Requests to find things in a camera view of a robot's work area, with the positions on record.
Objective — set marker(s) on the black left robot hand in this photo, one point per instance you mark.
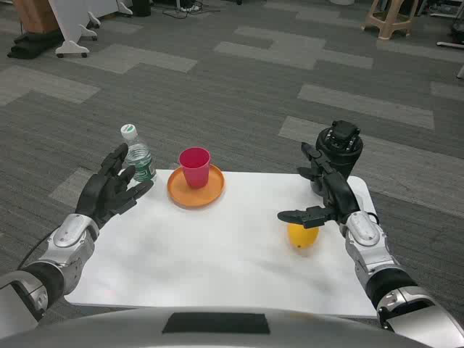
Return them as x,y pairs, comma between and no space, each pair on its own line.
105,188

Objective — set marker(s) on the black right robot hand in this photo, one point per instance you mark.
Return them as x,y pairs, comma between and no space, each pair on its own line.
335,188

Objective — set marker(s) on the yellow lemon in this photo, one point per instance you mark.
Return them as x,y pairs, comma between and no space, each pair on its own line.
303,237

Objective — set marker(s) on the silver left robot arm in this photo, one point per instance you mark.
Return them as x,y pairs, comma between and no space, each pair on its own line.
54,253

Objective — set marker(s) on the black portable blender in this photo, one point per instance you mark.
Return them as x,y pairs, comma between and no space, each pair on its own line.
339,148

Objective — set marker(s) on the clear plastic water bottle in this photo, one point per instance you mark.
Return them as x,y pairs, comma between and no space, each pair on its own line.
139,159

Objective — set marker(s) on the orange plastic plate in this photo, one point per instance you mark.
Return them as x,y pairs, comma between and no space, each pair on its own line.
195,190

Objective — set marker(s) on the pink plastic cup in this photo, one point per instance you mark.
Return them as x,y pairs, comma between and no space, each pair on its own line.
195,166

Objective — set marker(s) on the white wheeled board stand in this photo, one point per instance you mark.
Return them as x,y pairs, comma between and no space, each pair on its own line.
78,25

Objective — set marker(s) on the beige plastic stool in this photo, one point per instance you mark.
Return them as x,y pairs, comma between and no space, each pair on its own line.
388,18

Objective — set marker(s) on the silver robot chest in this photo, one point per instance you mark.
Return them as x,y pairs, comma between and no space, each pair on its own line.
217,328

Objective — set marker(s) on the white table leg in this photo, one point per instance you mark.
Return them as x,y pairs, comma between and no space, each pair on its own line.
449,44

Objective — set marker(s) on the brown wooden cabinet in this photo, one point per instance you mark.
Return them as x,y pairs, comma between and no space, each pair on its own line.
34,14

